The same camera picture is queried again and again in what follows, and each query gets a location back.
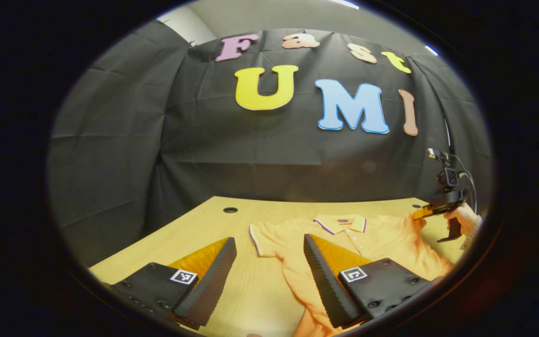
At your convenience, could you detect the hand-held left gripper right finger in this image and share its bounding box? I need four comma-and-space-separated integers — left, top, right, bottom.
303, 234, 441, 329

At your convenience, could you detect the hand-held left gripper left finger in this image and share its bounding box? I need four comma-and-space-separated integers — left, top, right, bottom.
103, 236, 237, 330

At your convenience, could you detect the orange T-shirt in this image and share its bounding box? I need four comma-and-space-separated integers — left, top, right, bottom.
249, 213, 455, 337

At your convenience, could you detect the black backdrop cloth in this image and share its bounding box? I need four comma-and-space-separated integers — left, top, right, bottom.
47, 21, 494, 267

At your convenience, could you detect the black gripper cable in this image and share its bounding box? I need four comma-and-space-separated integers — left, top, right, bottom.
452, 154, 479, 213

